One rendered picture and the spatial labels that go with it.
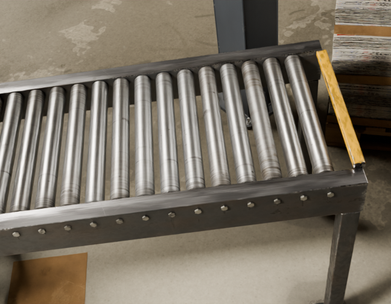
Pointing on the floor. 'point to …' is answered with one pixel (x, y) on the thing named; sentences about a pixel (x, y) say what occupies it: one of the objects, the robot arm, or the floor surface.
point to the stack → (369, 105)
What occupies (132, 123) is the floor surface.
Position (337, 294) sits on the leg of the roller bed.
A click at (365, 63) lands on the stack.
